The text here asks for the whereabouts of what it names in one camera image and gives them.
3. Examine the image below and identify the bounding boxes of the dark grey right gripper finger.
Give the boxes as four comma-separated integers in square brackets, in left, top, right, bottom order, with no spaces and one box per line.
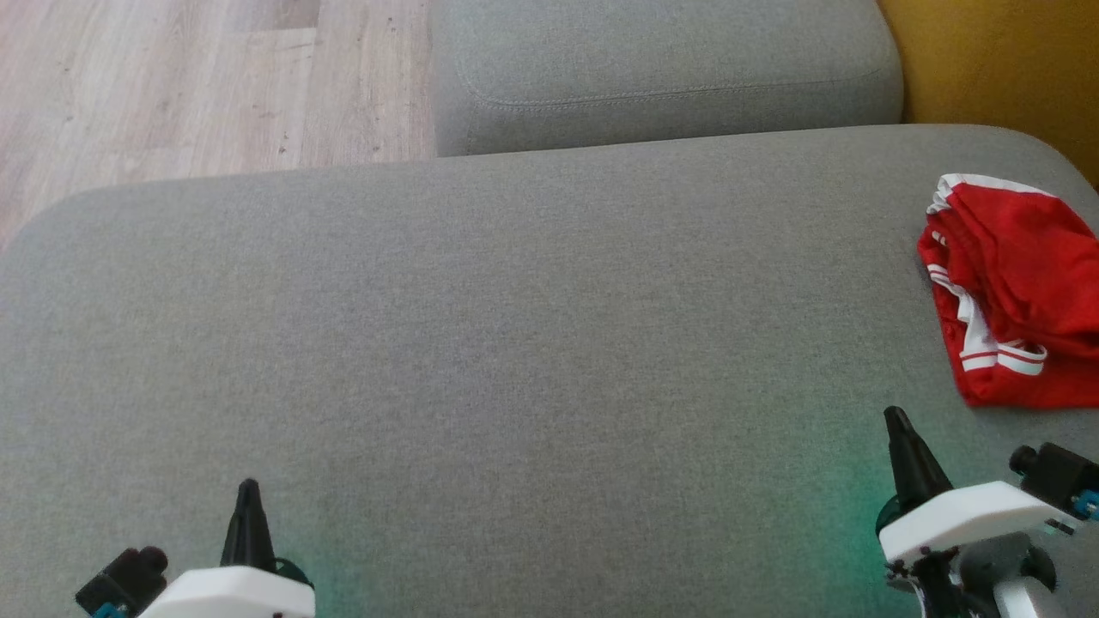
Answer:
[883,405,955,516]

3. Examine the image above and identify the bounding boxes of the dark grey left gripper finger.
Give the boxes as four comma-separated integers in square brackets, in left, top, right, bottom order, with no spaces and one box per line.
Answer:
[221,478,278,573]

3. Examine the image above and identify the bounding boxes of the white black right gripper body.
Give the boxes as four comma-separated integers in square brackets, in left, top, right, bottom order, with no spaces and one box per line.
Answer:
[877,480,1079,618]

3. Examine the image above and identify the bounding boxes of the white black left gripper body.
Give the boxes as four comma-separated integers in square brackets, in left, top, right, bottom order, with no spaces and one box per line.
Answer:
[137,564,317,618]

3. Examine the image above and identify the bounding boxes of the red jersey with lettering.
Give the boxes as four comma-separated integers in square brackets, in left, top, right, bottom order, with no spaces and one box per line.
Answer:
[927,257,1099,409]

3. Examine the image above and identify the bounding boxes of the red shorts with white stripe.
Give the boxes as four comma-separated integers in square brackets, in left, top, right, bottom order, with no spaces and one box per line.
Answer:
[917,174,1099,337]

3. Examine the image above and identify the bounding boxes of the large grey sofa seat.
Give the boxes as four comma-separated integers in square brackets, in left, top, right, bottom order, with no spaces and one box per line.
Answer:
[0,124,1099,618]

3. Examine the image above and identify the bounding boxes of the large yellow sofa back cushion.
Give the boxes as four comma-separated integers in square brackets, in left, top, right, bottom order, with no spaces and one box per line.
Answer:
[876,0,1099,190]

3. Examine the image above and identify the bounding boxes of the grey sofa seat cushion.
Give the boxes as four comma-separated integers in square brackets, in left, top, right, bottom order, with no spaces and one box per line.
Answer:
[429,0,904,157]

